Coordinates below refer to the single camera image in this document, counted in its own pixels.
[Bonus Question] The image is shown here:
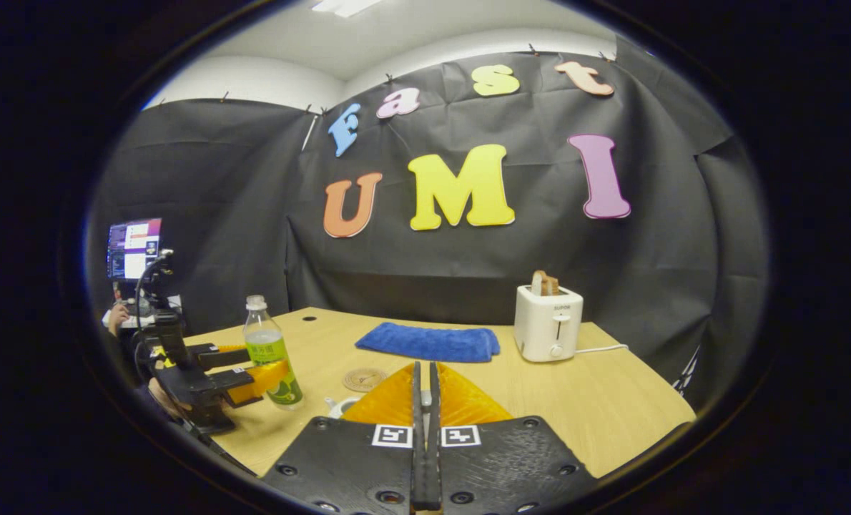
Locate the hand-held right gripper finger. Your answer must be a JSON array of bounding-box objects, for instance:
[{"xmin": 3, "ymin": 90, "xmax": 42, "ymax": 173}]
[
  {"xmin": 427, "ymin": 361, "xmax": 599, "ymax": 515},
  {"xmin": 261, "ymin": 361, "xmax": 426, "ymax": 515}
]

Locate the green label water bottle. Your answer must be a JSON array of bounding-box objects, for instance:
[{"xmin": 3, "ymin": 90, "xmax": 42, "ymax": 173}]
[{"xmin": 243, "ymin": 295, "xmax": 305, "ymax": 411}]

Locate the round wooden coaster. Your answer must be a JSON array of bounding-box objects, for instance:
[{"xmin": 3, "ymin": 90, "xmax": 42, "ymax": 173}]
[{"xmin": 342, "ymin": 368, "xmax": 389, "ymax": 393}]

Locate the white teacup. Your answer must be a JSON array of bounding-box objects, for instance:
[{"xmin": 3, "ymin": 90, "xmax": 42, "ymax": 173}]
[{"xmin": 324, "ymin": 396, "xmax": 362, "ymax": 420}]

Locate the blue folded towel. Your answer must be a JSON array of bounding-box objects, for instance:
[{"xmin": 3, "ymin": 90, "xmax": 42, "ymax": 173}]
[{"xmin": 355, "ymin": 322, "xmax": 501, "ymax": 363}]

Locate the computer monitor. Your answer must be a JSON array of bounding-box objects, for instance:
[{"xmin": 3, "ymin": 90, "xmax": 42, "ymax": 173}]
[{"xmin": 107, "ymin": 218, "xmax": 163, "ymax": 281}]

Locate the white toaster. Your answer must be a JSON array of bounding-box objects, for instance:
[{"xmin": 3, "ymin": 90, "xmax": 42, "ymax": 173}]
[{"xmin": 513, "ymin": 284, "xmax": 584, "ymax": 363}]

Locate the ceiling light panel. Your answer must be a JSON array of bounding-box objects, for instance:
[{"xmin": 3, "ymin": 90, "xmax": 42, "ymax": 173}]
[{"xmin": 311, "ymin": 0, "xmax": 383, "ymax": 19}]

